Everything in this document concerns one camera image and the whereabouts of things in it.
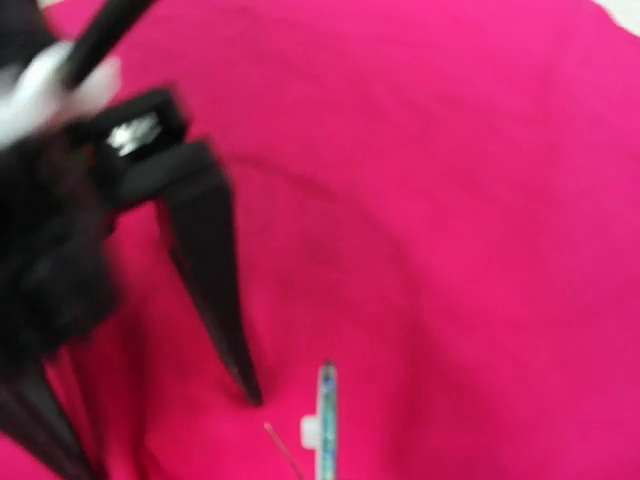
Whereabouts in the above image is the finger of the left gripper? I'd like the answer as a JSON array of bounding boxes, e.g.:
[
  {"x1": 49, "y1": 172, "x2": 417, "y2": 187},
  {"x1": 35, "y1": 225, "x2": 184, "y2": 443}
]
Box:
[{"x1": 1, "y1": 360, "x2": 95, "y2": 480}]

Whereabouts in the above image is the green blue brooch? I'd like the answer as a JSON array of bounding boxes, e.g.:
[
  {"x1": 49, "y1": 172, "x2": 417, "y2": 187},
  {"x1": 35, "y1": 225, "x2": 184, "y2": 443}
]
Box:
[{"x1": 299, "y1": 361, "x2": 339, "y2": 480}]

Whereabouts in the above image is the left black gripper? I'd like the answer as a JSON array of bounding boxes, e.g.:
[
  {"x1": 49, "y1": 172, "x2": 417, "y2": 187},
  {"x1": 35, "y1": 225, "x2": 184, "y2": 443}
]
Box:
[{"x1": 1, "y1": 136, "x2": 263, "y2": 405}]

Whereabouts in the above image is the magenta t-shirt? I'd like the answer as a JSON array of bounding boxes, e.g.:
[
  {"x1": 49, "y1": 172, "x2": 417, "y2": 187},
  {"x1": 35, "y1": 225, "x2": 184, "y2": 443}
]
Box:
[{"x1": 47, "y1": 1, "x2": 639, "y2": 479}]

